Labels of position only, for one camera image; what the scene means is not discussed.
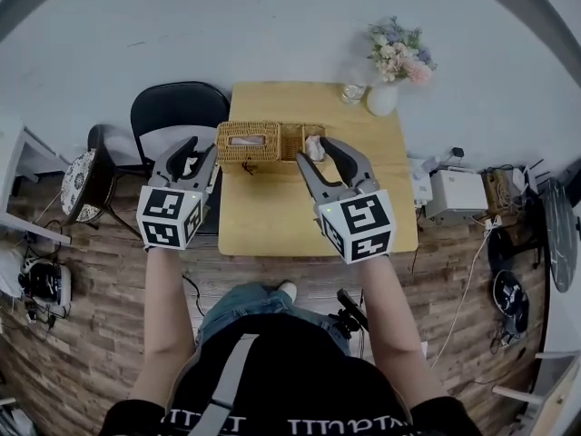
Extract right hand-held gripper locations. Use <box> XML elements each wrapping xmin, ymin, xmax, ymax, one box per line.
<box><xmin>295</xmin><ymin>135</ymin><xmax>397</xmax><ymax>265</ymax></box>

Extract crate of cables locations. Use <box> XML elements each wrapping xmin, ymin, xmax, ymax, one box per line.
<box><xmin>481</xmin><ymin>167</ymin><xmax>519</xmax><ymax>220</ymax></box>

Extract pastel flower bouquet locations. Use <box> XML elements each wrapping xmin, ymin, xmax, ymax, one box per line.
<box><xmin>366</xmin><ymin>15</ymin><xmax>438</xmax><ymax>86</ymax></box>

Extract white vase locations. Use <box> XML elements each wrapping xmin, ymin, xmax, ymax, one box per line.
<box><xmin>365</xmin><ymin>84</ymin><xmax>400</xmax><ymax>118</ymax></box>

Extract white desk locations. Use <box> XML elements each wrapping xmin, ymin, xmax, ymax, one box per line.
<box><xmin>0</xmin><ymin>120</ymin><xmax>74</xmax><ymax>245</ymax></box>

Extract white toaster oven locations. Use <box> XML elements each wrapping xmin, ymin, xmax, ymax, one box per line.
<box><xmin>408</xmin><ymin>156</ymin><xmax>435</xmax><ymax>209</ymax></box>

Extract person's right white shoe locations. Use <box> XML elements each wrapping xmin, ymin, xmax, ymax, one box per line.
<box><xmin>276</xmin><ymin>280</ymin><xmax>298</xmax><ymax>304</ymax></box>

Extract person's black shirt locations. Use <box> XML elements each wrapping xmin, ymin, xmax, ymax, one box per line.
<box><xmin>96</xmin><ymin>312</ymin><xmax>485</xmax><ymax>436</ymax></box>

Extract chair with patterned cushion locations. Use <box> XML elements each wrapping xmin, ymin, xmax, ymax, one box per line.
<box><xmin>59</xmin><ymin>124</ymin><xmax>147</xmax><ymax>241</ymax></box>

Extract crumpled white tissue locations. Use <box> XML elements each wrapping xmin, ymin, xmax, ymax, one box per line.
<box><xmin>304</xmin><ymin>135</ymin><xmax>326</xmax><ymax>161</ymax></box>

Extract white router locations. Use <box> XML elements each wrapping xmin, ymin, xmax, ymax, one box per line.
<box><xmin>512</xmin><ymin>158</ymin><xmax>547</xmax><ymax>195</ymax></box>

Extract light wooden pedestal table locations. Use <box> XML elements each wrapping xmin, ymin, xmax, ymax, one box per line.
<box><xmin>217</xmin><ymin>80</ymin><xmax>420</xmax><ymax>259</ymax></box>

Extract person's blue jeans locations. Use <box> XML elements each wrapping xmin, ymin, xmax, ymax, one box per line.
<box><xmin>194</xmin><ymin>281</ymin><xmax>353</xmax><ymax>359</ymax></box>

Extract white power cable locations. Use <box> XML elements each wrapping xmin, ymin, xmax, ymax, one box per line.
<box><xmin>428</xmin><ymin>226</ymin><xmax>494</xmax><ymax>368</ymax></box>

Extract person's right forearm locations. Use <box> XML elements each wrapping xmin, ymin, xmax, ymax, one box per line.
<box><xmin>358</xmin><ymin>253</ymin><xmax>448</xmax><ymax>404</ymax></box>

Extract clear glass cup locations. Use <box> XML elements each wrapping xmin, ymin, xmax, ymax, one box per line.
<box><xmin>340</xmin><ymin>81</ymin><xmax>369</xmax><ymax>105</ymax></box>

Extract black folding chair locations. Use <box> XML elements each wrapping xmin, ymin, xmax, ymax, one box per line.
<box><xmin>129</xmin><ymin>80</ymin><xmax>231</xmax><ymax>236</ymax></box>

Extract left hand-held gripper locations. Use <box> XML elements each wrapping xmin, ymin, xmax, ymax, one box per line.
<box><xmin>135</xmin><ymin>134</ymin><xmax>220</xmax><ymax>251</ymax></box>

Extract wicker basket organiser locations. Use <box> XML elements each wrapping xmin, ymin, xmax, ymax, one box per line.
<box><xmin>213</xmin><ymin>120</ymin><xmax>330</xmax><ymax>177</ymax></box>

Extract white floor device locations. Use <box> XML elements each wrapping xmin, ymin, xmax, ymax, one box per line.
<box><xmin>17</xmin><ymin>258</ymin><xmax>74</xmax><ymax>311</ymax></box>

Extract white cloth bundle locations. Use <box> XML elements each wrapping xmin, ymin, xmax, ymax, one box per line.
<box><xmin>0</xmin><ymin>247</ymin><xmax>25</xmax><ymax>300</ymax></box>

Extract black hip-mounted device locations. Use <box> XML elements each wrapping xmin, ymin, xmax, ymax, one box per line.
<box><xmin>328</xmin><ymin>288</ymin><xmax>370</xmax><ymax>341</ymax></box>

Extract grey chest strap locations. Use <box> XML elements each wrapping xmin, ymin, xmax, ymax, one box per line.
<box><xmin>199</xmin><ymin>333</ymin><xmax>261</xmax><ymax>427</ymax></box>

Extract person's left forearm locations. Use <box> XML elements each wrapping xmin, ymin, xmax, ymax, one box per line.
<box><xmin>128</xmin><ymin>244</ymin><xmax>202</xmax><ymax>409</ymax></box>

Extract white box appliance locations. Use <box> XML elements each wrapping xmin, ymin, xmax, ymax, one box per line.
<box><xmin>426</xmin><ymin>167</ymin><xmax>489</xmax><ymax>223</ymax></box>

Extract black marble round table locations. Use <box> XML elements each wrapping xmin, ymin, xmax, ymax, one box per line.
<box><xmin>539</xmin><ymin>178</ymin><xmax>579</xmax><ymax>294</ymax></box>

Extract white furniture frame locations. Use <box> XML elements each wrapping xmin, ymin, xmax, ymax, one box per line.
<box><xmin>491</xmin><ymin>349</ymin><xmax>581</xmax><ymax>436</ymax></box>

